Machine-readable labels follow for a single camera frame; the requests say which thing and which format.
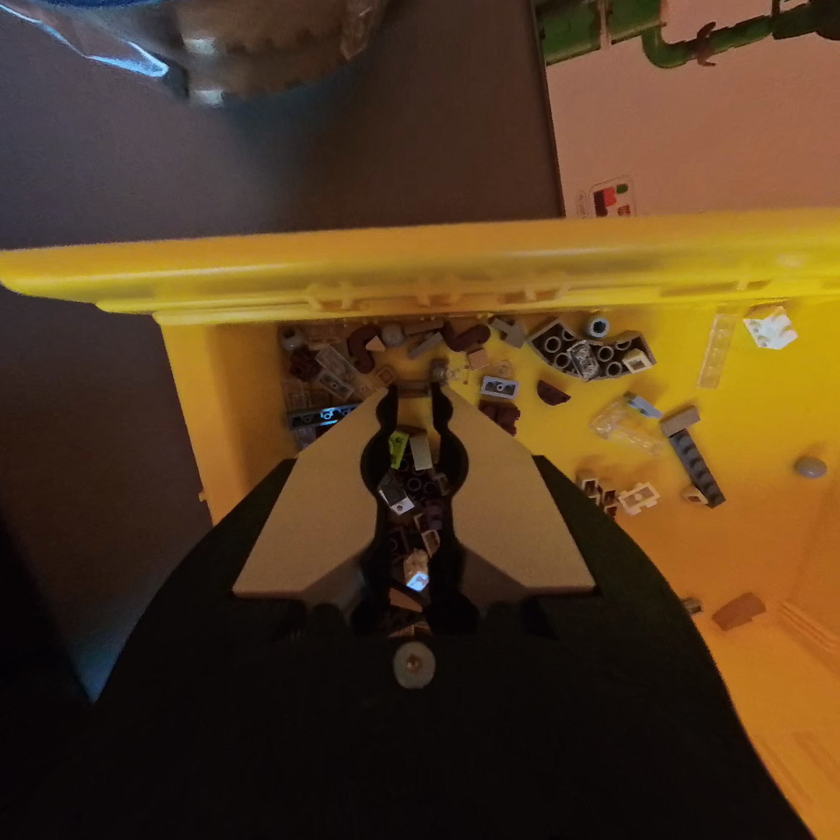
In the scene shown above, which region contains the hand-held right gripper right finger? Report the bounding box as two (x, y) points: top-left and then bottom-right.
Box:
(430, 382), (597, 634)

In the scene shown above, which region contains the clear zip bag green seal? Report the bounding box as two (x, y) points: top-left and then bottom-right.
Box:
(0, 0), (395, 109)

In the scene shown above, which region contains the pile of toy building bricks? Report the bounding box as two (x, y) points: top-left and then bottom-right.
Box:
(279, 305), (828, 637)

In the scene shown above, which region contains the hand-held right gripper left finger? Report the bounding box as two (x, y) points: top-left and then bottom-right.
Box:
(233, 386), (400, 634)

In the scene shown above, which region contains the yellow plastic storage bin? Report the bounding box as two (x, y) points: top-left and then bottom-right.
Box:
(0, 209), (840, 840)

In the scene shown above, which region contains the grey desk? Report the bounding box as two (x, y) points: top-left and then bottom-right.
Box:
(0, 0), (565, 706)

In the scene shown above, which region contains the plant building instruction booklet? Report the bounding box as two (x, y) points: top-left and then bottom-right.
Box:
(535, 0), (840, 219)

